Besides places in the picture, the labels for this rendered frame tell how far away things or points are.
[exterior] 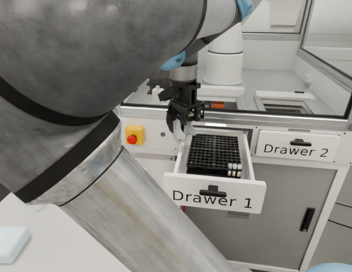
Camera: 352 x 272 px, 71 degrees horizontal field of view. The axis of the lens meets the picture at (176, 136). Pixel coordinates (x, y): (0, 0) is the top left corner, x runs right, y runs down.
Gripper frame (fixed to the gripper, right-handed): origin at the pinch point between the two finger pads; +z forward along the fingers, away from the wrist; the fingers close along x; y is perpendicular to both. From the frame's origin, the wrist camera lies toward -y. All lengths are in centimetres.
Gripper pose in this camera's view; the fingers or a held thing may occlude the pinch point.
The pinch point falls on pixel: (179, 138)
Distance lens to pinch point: 80.0
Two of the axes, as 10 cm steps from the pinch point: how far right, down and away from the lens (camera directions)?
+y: 6.1, 3.8, -7.0
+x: 8.0, -3.1, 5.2
